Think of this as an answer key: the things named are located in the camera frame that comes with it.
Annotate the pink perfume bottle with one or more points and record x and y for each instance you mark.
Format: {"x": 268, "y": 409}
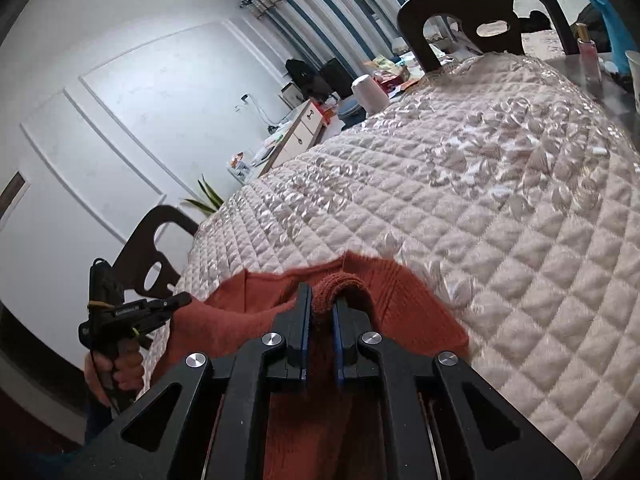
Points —
{"x": 588, "y": 54}

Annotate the green potted plant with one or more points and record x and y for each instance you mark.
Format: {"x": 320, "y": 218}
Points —
{"x": 210, "y": 203}

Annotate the pink quilted table cover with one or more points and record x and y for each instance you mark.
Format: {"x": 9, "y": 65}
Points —
{"x": 511, "y": 193}

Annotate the dark chair far side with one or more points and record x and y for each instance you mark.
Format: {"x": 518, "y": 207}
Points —
{"x": 491, "y": 25}

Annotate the black box speaker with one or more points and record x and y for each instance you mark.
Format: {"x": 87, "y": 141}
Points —
{"x": 337, "y": 77}

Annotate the white low cabinet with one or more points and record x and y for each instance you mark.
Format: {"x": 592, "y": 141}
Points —
{"x": 294, "y": 137}

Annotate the pink cylindrical container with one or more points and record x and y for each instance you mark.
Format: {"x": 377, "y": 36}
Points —
{"x": 370, "y": 95}

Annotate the black backpack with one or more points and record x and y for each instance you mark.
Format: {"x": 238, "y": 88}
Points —
{"x": 306, "y": 79}

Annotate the dark chair left side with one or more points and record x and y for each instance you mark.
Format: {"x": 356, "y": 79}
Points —
{"x": 140, "y": 266}

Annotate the blue striped curtain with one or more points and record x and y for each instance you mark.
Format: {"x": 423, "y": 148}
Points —
{"x": 353, "y": 32}

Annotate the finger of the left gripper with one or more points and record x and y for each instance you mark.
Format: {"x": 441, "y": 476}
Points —
{"x": 145, "y": 314}

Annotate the white paper cup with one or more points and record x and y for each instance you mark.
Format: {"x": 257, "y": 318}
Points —
{"x": 633, "y": 59}

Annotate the blue round stool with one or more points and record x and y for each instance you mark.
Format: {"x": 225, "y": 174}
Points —
{"x": 351, "y": 113}

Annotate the blue thermos jug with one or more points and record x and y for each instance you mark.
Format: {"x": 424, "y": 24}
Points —
{"x": 620, "y": 37}

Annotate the dark chair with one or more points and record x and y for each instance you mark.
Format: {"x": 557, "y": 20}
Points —
{"x": 491, "y": 25}
{"x": 140, "y": 266}

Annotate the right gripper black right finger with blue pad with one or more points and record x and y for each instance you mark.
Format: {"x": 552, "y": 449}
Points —
{"x": 440, "y": 419}

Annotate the person's left hand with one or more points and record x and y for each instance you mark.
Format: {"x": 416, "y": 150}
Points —
{"x": 126, "y": 371}

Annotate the rust red knitted sweater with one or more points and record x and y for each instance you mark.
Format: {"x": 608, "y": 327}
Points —
{"x": 317, "y": 432}

